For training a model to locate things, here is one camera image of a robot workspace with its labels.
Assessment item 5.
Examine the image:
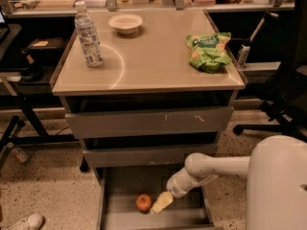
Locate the green chip bag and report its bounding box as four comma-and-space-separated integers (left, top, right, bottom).
186, 33, 232, 74

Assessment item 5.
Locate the white paper bowl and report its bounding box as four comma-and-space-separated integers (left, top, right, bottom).
108, 13, 143, 35

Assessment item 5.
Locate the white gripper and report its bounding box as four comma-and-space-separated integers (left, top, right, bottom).
150, 168, 218, 215

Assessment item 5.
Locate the white sneaker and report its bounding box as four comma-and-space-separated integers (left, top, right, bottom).
5, 213, 44, 230

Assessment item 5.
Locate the white handled tool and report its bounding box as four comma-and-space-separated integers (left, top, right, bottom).
237, 11, 278, 67

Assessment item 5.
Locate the black desk frame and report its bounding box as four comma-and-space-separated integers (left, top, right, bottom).
0, 24, 78, 171

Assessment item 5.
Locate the clear plastic water bottle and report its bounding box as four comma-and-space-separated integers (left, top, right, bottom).
75, 1, 103, 67

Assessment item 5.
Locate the black office chair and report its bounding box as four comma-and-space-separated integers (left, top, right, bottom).
233, 0, 307, 142

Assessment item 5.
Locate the plastic bottle on floor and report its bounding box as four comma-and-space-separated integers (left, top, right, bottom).
7, 142, 28, 164

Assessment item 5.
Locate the black box with label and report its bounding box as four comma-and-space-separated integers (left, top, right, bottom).
27, 37, 66, 59

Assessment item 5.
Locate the grey top drawer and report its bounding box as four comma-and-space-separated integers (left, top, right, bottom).
65, 106, 233, 139

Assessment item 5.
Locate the grey bottom drawer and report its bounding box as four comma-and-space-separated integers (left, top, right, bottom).
98, 165, 213, 230

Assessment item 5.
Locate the orange fruit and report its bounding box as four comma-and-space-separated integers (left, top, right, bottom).
135, 194, 152, 212

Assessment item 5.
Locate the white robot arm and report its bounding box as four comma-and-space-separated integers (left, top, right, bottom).
151, 135, 307, 230

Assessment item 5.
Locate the grey drawer cabinet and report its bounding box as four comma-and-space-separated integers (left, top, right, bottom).
50, 9, 248, 230

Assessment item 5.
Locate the grey middle drawer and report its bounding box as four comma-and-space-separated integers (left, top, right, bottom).
83, 144, 217, 168

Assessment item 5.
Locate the grey drawer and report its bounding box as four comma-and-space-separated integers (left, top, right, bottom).
65, 106, 233, 139
98, 165, 213, 230
83, 144, 217, 168

